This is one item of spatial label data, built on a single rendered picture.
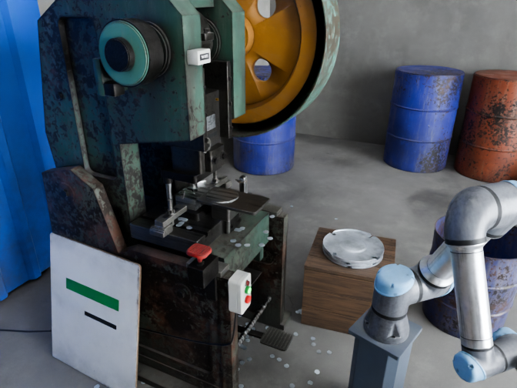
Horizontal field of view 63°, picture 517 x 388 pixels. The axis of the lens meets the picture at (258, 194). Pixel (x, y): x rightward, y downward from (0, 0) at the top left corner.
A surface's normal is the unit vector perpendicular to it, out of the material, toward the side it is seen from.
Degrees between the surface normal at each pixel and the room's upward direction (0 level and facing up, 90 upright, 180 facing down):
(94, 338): 78
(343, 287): 90
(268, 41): 90
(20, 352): 0
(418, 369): 0
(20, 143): 90
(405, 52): 90
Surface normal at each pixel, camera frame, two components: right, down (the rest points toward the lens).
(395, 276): -0.11, -0.88
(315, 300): -0.31, 0.40
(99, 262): -0.47, 0.18
